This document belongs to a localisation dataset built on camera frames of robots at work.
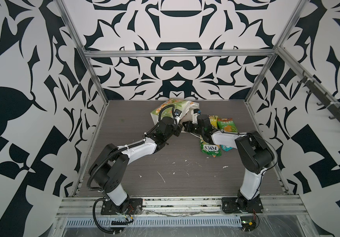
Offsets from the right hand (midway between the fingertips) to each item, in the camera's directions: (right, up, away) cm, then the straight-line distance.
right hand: (183, 122), depth 94 cm
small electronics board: (+29, -47, -23) cm, 60 cm away
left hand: (-2, +3, -9) cm, 10 cm away
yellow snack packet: (+21, +1, +8) cm, 22 cm away
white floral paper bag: (+1, +10, 0) cm, 10 cm away
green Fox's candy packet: (+16, -16, -3) cm, 23 cm away
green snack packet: (+31, -2, +8) cm, 32 cm away
